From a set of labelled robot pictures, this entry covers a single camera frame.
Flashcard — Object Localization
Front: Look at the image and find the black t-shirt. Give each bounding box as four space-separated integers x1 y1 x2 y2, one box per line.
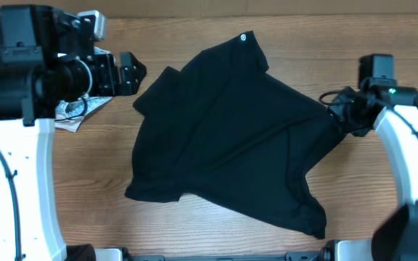
125 31 345 239

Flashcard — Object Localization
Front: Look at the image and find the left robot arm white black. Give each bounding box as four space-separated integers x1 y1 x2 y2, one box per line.
0 4 147 261

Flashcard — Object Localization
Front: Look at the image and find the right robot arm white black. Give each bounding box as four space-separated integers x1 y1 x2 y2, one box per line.
319 54 418 260

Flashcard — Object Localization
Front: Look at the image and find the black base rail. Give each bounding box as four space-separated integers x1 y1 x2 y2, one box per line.
96 246 337 261

